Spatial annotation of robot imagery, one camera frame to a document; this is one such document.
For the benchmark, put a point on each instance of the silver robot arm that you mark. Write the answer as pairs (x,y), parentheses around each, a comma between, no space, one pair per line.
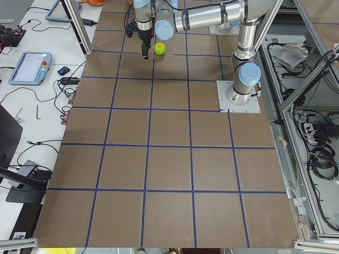
(255,18)
(162,19)

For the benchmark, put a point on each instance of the green apple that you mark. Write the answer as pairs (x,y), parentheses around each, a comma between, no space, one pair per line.
(159,49)

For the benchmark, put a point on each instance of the grey usb hub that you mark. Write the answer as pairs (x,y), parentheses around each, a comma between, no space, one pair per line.
(31,172)

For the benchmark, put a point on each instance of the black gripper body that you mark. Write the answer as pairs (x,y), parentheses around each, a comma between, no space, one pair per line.
(145,35)

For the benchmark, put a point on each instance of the black monitor stand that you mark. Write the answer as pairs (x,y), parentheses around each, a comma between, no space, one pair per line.
(11,132)

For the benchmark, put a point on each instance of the aluminium frame post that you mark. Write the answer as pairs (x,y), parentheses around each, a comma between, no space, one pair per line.
(78,26)

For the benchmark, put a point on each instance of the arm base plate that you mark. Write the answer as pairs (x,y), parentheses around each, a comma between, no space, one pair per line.
(254,105)
(229,31)

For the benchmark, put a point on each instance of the blue teach pendant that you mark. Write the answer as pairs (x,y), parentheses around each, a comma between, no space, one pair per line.
(57,13)
(31,69)

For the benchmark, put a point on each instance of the black power adapter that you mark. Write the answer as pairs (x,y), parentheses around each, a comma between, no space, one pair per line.
(88,22)

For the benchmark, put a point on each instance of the white power strip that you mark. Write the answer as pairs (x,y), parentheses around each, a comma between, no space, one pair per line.
(308,133)

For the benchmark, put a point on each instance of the dark blue pouch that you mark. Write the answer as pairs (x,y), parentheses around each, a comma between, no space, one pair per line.
(64,70)

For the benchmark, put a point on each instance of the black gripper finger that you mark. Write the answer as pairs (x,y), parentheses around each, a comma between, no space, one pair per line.
(145,51)

